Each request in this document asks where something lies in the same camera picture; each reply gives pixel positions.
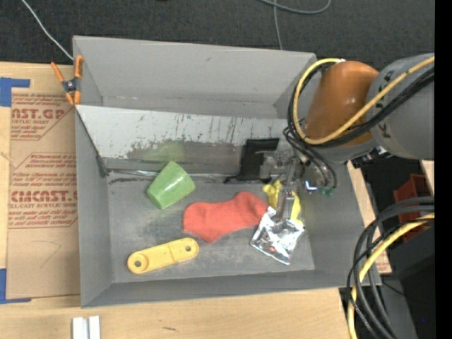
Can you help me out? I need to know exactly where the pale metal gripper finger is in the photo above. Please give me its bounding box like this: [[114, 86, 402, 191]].
[[275, 189, 287, 224], [285, 189, 297, 222]]

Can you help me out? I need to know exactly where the yellow soft toy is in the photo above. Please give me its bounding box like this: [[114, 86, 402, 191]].
[[262, 179, 304, 226]]

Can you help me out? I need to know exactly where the silver foil packet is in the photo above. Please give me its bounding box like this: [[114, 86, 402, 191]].
[[249, 206, 307, 266]]

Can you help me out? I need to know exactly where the orange-red cloth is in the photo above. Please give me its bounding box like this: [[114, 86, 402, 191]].
[[182, 191, 270, 244]]

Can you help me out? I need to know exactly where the grey metal bin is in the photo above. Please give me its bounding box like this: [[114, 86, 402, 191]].
[[72, 35, 382, 309]]

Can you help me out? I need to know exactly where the green plastic cup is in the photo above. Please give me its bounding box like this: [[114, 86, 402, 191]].
[[145, 160, 196, 210]]

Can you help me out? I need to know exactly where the yellow flat bar with holes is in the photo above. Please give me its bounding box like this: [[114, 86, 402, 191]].
[[126, 237, 200, 275]]

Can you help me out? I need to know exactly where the brown cardboard board red print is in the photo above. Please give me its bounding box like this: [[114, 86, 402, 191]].
[[0, 61, 82, 302]]

